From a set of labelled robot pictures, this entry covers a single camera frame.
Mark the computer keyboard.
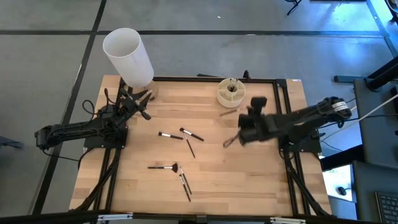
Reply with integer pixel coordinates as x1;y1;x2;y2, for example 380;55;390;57
374;190;398;224

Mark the slim black pencil brush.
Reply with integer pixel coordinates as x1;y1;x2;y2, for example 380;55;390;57
179;167;193;195

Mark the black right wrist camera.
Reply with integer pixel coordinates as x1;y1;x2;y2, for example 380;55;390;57
247;96;268;116

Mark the silver aluminium bracket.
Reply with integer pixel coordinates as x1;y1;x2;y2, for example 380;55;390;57
269;217;307;224
98;213;134;222

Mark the grey office desk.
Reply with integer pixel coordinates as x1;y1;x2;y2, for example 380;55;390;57
353;77;398;169

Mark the black floor cable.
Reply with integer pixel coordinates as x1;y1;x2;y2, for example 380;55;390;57
77;148;94;170

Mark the slim brush with silver ferrule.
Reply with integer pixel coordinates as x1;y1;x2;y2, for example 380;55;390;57
178;174;192;203

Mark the black desk crossbar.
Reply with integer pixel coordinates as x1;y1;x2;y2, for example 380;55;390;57
320;144;364;171

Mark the grey desk with keyboard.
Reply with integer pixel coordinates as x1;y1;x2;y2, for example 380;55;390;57
351;161;398;224

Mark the black desk leg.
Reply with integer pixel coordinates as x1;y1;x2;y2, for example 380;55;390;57
334;57;398;91

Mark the black silver-ferrule makeup brush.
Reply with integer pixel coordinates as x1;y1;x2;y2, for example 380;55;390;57
158;131;184;141
179;127;205;142

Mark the black fan makeup brush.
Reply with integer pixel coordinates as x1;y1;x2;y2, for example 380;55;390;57
147;162;179;174

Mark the cream round brush organizer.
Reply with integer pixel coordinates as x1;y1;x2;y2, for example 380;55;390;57
216;77;247;109

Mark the black chair base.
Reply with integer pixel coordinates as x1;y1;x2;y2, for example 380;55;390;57
285;0;302;16

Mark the black-handled makeup brush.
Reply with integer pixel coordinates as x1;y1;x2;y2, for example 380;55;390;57
223;133;241;149

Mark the white cable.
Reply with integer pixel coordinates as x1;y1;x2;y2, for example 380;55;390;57
323;93;398;142

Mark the white cylindrical tube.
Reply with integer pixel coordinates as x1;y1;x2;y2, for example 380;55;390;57
102;27;159;102

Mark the black aluminium table frame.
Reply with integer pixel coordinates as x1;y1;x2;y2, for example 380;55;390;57
0;76;398;224

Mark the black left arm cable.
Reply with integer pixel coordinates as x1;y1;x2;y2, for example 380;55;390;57
42;148;80;163

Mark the brown-tipped makeup brush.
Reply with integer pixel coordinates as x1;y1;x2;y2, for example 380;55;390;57
219;108;239;117

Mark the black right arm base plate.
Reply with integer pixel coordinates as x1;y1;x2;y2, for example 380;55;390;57
278;136;322;154

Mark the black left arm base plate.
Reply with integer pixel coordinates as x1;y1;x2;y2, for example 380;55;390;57
83;124;129;149

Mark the white mouse pad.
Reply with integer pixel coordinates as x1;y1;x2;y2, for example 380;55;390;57
322;164;357;203

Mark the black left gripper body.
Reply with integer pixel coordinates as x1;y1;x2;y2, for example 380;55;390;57
119;88;141;118

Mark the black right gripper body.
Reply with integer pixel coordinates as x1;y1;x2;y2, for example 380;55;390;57
254;113;281;143

